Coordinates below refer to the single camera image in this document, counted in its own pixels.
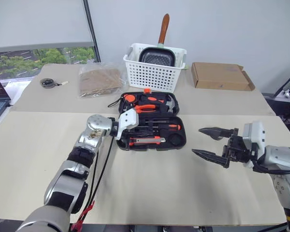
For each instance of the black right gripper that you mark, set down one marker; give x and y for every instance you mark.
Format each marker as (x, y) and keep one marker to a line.
(237, 149)

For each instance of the short black orange screwdriver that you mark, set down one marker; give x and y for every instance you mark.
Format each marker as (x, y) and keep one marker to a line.
(171, 127)

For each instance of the black orange utility knife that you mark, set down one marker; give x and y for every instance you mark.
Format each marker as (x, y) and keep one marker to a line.
(147, 140)

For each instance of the long shaft black orange screwdriver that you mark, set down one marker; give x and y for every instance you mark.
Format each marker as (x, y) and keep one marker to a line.
(149, 120)

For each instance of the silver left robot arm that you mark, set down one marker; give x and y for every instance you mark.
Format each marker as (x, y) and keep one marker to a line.
(94, 135)

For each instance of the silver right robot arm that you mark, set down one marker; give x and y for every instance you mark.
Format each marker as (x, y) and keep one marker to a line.
(280, 154)

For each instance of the black tool case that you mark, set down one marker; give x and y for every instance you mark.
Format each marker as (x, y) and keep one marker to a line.
(176, 142)

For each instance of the black orange claw hammer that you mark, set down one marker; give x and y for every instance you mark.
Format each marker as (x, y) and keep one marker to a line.
(170, 102)

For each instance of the flat brown cardboard box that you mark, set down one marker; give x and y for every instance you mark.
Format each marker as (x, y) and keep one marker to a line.
(219, 75)

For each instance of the small green object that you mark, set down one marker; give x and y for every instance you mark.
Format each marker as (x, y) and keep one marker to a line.
(186, 66)

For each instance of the dark cluttered side desk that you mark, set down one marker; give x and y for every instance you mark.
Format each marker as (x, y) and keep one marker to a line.
(289, 104)

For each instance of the white perforated plastic basket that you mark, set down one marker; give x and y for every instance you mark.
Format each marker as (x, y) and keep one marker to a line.
(152, 77)

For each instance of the orange black tape measure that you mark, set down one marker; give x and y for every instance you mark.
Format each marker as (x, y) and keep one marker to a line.
(130, 98)

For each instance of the clear bag of brown sheets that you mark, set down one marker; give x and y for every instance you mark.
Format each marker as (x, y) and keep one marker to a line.
(99, 81)

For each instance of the round black reel with tag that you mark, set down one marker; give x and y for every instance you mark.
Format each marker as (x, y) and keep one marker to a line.
(47, 82)

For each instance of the white roller blind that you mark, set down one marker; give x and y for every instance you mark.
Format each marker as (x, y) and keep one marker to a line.
(36, 21)

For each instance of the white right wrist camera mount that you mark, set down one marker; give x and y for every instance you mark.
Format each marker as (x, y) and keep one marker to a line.
(255, 135)

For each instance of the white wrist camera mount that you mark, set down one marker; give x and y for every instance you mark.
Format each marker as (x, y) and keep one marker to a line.
(255, 135)
(129, 120)

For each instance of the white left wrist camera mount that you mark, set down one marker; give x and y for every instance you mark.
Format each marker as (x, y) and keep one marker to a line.
(129, 120)

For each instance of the dark frame under table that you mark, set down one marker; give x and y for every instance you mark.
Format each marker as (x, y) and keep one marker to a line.
(171, 229)

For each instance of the black window frame post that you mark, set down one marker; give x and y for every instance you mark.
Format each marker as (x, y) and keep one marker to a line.
(92, 31)

